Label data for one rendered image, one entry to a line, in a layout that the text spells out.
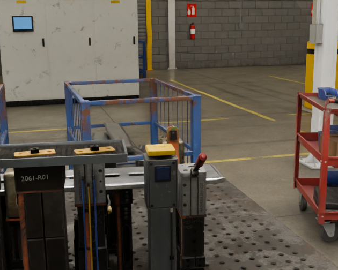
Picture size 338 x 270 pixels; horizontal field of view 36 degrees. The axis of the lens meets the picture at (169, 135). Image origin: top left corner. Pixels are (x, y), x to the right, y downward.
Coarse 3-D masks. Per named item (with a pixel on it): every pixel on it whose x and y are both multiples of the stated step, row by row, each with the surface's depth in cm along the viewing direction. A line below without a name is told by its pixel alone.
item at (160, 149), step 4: (160, 144) 116; (164, 144) 116; (168, 144) 116; (148, 148) 112; (152, 148) 112; (156, 148) 112; (160, 148) 112; (164, 148) 112; (168, 148) 112; (172, 148) 112; (148, 152) 110; (152, 152) 110; (156, 152) 110; (160, 152) 111; (164, 152) 111; (168, 152) 111; (172, 152) 111; (156, 156) 113; (160, 156) 113; (164, 156) 113
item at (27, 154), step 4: (32, 148) 109; (36, 148) 108; (16, 152) 109; (20, 152) 109; (24, 152) 109; (28, 152) 109; (32, 152) 108; (36, 152) 108; (40, 152) 109; (44, 152) 109; (48, 152) 109; (52, 152) 109; (16, 156) 106; (20, 156) 106; (24, 156) 106; (28, 156) 107
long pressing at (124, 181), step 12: (108, 168) 155; (120, 168) 155; (132, 168) 155; (204, 168) 154; (216, 168) 155; (72, 180) 144; (108, 180) 143; (120, 180) 143; (132, 180) 143; (216, 180) 143; (0, 192) 135
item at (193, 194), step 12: (180, 168) 133; (180, 180) 130; (192, 180) 130; (204, 180) 130; (180, 192) 131; (192, 192) 130; (204, 192) 131; (180, 204) 132; (192, 204) 131; (204, 204) 132; (180, 216) 132; (192, 216) 132; (204, 216) 132; (180, 228) 137; (192, 228) 133; (180, 240) 138; (192, 240) 134; (180, 252) 138; (192, 252) 135; (180, 264) 137; (192, 264) 135; (204, 264) 136
